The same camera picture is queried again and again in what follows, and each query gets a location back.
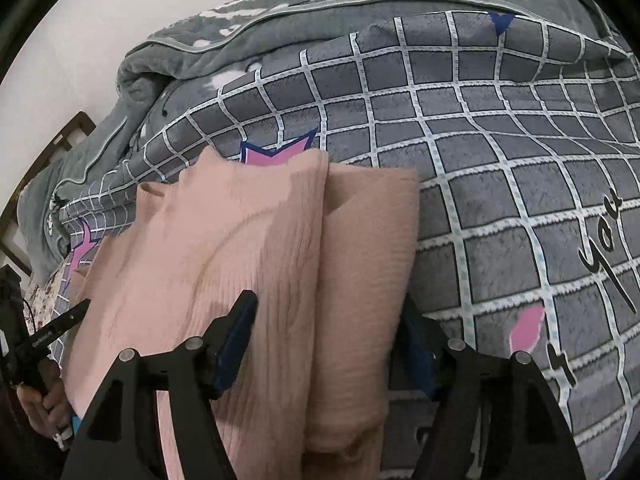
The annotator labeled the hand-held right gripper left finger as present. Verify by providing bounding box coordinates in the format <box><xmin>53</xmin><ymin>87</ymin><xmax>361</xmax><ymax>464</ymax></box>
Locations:
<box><xmin>60</xmin><ymin>289</ymin><xmax>260</xmax><ymax>480</ymax></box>

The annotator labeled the dark wooden headboard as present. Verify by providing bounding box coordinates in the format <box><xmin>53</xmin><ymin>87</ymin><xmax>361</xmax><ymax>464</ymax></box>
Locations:
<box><xmin>0</xmin><ymin>111</ymin><xmax>97</xmax><ymax>276</ymax></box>

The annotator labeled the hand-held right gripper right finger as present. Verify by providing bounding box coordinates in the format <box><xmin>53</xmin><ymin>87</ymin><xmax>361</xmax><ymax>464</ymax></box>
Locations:
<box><xmin>400</xmin><ymin>294</ymin><xmax>586</xmax><ymax>480</ymax></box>

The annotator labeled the grey floral quilt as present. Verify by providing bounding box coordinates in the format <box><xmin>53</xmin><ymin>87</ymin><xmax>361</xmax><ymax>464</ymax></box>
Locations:
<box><xmin>17</xmin><ymin>0</ymin><xmax>640</xmax><ymax>271</ymax></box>

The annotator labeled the person's left hand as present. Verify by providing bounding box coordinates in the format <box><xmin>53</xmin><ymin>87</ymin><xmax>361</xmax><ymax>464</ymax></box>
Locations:
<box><xmin>17</xmin><ymin>360</ymin><xmax>77</xmax><ymax>453</ymax></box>

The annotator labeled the grey checked blanket with stars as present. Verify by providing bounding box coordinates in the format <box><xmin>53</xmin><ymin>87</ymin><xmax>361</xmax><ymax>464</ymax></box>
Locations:
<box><xmin>50</xmin><ymin>10</ymin><xmax>640</xmax><ymax>480</ymax></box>

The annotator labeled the pink knit sweater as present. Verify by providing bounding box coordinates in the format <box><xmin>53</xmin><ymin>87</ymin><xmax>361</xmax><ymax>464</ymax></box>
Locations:
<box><xmin>62</xmin><ymin>147</ymin><xmax>421</xmax><ymax>480</ymax></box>

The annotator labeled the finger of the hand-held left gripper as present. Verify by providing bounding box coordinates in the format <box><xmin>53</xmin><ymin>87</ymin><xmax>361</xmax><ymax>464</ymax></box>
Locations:
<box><xmin>30</xmin><ymin>299</ymin><xmax>92</xmax><ymax>351</ymax></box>

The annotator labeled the floral bedsheet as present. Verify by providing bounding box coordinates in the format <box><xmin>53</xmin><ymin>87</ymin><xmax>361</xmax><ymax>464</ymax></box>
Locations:
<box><xmin>22</xmin><ymin>280</ymin><xmax>66</xmax><ymax>341</ymax></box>

